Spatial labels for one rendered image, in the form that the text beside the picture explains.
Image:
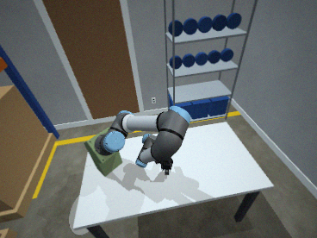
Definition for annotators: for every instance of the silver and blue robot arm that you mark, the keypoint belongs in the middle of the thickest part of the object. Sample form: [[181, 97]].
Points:
[[171, 126]]

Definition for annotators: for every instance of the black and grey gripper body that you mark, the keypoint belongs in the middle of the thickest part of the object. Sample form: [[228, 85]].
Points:
[[164, 165]]

